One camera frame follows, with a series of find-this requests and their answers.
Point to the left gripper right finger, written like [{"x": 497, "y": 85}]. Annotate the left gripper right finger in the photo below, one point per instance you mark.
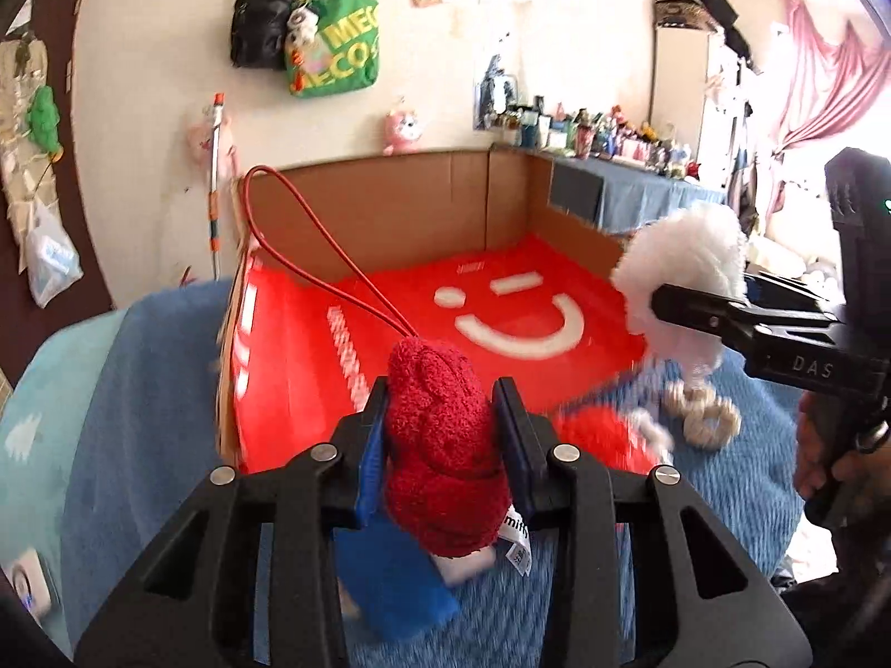
[{"x": 700, "y": 600}]

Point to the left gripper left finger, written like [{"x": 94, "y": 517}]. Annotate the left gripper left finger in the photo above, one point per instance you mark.
[{"x": 189, "y": 599}]

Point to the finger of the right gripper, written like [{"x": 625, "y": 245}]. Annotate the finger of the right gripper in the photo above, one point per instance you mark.
[{"x": 740, "y": 326}]

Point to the white mesh bath pouf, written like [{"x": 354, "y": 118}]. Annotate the white mesh bath pouf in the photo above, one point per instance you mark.
[{"x": 701, "y": 247}]

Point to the beige scrunchie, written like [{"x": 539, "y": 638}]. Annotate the beige scrunchie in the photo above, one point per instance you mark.
[{"x": 710, "y": 421}]

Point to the blue cloth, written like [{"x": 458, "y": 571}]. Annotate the blue cloth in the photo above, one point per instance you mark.
[{"x": 394, "y": 583}]

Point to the red foam net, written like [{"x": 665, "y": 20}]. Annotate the red foam net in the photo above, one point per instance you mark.
[{"x": 630, "y": 442}]

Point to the red knitted towel plush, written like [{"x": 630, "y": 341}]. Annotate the red knitted towel plush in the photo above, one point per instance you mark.
[{"x": 447, "y": 485}]

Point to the white cloth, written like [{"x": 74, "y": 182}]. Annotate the white cloth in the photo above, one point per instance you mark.
[{"x": 456, "y": 571}]

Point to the person's right hand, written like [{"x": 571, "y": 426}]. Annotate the person's right hand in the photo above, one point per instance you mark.
[{"x": 869, "y": 473}]

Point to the table with blue cloth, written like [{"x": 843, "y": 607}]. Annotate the table with blue cloth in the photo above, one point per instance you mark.
[{"x": 614, "y": 198}]

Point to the blue knitted blanket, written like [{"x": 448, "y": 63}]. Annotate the blue knitted blanket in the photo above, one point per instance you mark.
[{"x": 149, "y": 437}]

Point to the white device on bed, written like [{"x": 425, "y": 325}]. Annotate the white device on bed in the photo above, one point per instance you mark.
[{"x": 29, "y": 581}]

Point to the white wardrobe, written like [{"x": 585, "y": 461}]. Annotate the white wardrobe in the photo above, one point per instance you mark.
[{"x": 697, "y": 98}]

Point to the pink curtain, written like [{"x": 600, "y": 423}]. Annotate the pink curtain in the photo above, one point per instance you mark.
[{"x": 831, "y": 86}]

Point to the pink plush toy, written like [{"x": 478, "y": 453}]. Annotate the pink plush toy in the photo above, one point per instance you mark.
[{"x": 402, "y": 131}]

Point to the cardboard box tray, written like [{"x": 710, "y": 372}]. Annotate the cardboard box tray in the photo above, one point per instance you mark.
[{"x": 393, "y": 211}]

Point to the white plastic bag on door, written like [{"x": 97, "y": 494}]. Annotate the white plastic bag on door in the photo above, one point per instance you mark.
[{"x": 52, "y": 261}]

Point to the green tote bag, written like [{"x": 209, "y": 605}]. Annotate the green tote bag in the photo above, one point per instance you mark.
[{"x": 332, "y": 47}]

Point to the beige hanging organizer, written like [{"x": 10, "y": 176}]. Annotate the beige hanging organizer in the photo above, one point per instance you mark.
[{"x": 26, "y": 171}]

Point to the orange white pole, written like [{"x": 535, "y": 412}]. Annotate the orange white pole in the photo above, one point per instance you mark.
[{"x": 213, "y": 182}]

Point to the green plush toy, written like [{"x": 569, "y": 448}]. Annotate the green plush toy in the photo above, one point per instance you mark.
[{"x": 43, "y": 119}]

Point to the black backpack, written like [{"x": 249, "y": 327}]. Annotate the black backpack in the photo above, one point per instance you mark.
[{"x": 257, "y": 34}]

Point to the dark brown door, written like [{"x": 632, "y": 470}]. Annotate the dark brown door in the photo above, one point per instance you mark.
[{"x": 25, "y": 326}]

